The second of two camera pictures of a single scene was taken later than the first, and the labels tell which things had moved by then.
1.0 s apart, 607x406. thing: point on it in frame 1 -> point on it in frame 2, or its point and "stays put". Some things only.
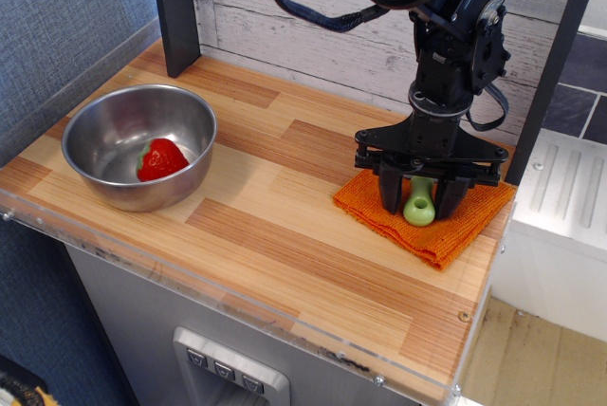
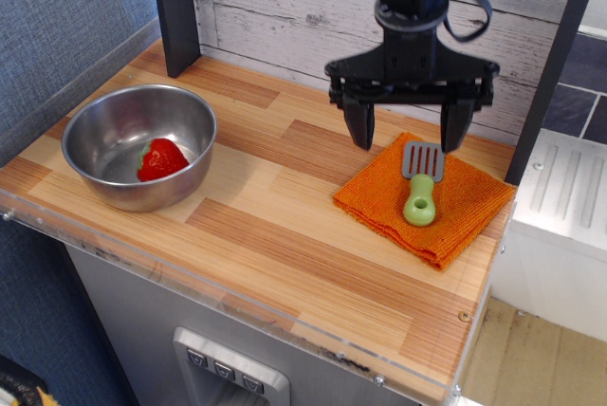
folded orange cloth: (436, 242) stays put
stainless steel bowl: (140, 147) stays put
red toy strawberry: (158, 158) stays put
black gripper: (432, 144) -> (409, 66)
